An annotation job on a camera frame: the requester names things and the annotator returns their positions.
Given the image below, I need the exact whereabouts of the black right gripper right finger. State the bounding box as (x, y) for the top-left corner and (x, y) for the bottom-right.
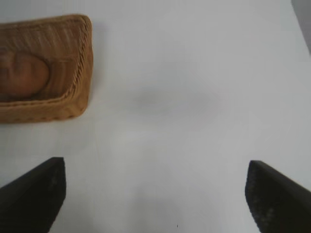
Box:
(244, 160), (311, 233)

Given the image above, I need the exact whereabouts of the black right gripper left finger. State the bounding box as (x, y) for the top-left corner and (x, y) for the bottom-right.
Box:
(0, 157), (67, 233)

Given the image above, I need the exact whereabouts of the woven wicker basket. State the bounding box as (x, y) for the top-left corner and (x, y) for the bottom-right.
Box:
(0, 14), (94, 124)

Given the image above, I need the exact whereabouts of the round brown bread bun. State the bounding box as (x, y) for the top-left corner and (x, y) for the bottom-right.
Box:
(0, 50), (51, 97)

